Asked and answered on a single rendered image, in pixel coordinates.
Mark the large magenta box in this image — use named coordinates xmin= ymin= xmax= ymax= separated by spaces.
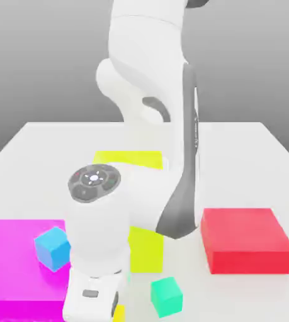
xmin=0 ymin=219 xmax=72 ymax=322

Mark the large yellow box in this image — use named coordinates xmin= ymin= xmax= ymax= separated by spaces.
xmin=93 ymin=150 xmax=165 ymax=274

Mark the small yellow cube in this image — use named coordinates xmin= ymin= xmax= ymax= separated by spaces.
xmin=112 ymin=304 xmax=127 ymax=322

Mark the small blue cube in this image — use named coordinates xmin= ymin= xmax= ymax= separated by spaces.
xmin=34 ymin=226 xmax=72 ymax=273

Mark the small green cube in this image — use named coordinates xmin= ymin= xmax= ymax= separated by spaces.
xmin=150 ymin=276 xmax=184 ymax=319

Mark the large red box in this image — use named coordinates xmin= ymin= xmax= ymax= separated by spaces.
xmin=200 ymin=208 xmax=289 ymax=275

